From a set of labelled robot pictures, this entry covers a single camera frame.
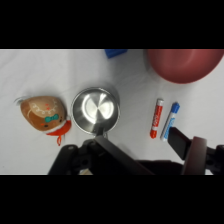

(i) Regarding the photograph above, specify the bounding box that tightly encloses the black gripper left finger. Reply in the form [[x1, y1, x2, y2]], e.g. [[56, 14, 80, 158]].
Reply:
[[48, 134, 155, 175]]

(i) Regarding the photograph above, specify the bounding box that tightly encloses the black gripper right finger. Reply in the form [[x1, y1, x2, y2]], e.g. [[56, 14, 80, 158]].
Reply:
[[167, 126, 224, 175]]

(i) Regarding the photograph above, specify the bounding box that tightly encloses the blue cube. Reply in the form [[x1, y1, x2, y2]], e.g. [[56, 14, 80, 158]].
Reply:
[[104, 49, 129, 60]]

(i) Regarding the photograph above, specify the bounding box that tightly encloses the blue marker pen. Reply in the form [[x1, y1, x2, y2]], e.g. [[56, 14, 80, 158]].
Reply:
[[159, 101, 181, 142]]

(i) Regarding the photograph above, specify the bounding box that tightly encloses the steel measuring cup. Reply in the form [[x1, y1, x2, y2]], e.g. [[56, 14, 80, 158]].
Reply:
[[70, 86, 121, 138]]

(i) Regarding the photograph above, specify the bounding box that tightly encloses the red marker pen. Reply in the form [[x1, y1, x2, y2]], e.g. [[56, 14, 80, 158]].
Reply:
[[149, 98, 165, 140]]

